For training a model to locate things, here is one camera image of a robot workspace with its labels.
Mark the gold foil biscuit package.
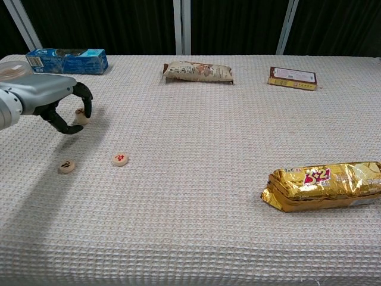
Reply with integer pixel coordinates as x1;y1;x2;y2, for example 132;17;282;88
261;161;381;213

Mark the clear plastic snack jar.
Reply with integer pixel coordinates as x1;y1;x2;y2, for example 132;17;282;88
0;61;34;80

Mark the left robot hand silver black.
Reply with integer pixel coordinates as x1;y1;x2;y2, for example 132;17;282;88
0;74;93;135

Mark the beige waffle table cloth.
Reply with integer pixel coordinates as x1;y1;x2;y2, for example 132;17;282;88
0;54;381;286

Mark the beige brown snack bag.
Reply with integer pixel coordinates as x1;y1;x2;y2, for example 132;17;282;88
162;61;235;85

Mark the black curtain backdrop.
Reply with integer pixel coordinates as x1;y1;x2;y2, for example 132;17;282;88
0;0;381;60

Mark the brown yellow flat box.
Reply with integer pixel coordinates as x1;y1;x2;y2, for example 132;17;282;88
267;66;318;91

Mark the blue cookie box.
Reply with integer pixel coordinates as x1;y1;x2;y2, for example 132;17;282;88
26;48;110;75

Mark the white metal frame post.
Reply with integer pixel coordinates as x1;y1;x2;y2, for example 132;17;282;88
2;0;43;52
276;0;299;56
173;0;192;56

